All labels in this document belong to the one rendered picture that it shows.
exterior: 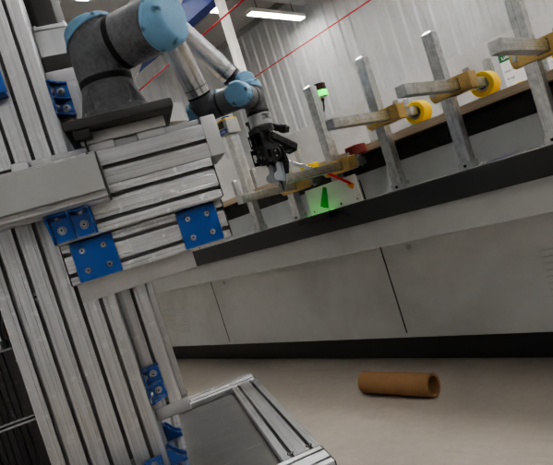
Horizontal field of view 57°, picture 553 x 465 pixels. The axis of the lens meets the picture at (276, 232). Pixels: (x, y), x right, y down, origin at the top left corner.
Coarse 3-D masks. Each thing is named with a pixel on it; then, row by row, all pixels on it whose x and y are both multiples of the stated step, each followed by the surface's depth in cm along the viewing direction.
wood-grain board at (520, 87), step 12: (552, 72) 146; (516, 84) 154; (528, 84) 151; (492, 96) 159; (504, 96) 157; (468, 108) 165; (480, 108) 166; (432, 120) 175; (444, 120) 172; (396, 132) 186; (408, 132) 183; (372, 144) 195; (228, 204) 266
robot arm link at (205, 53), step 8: (192, 32) 175; (192, 40) 175; (200, 40) 176; (192, 48) 176; (200, 48) 176; (208, 48) 177; (200, 56) 178; (208, 56) 178; (216, 56) 178; (224, 56) 181; (208, 64) 179; (216, 64) 179; (224, 64) 180; (232, 64) 182; (216, 72) 180; (224, 72) 180; (232, 72) 181; (240, 72) 180; (248, 72) 182; (224, 80) 182; (232, 80) 181
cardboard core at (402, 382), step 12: (372, 372) 191; (384, 372) 187; (396, 372) 184; (408, 372) 180; (360, 384) 191; (372, 384) 187; (384, 384) 183; (396, 384) 179; (408, 384) 176; (420, 384) 172; (432, 384) 177; (420, 396) 175; (432, 396) 171
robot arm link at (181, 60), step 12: (180, 48) 149; (168, 60) 152; (180, 60) 150; (192, 60) 152; (180, 72) 152; (192, 72) 152; (180, 84) 155; (192, 84) 153; (204, 84) 155; (192, 96) 155; (204, 96) 156; (192, 108) 158; (204, 108) 157; (216, 108) 156
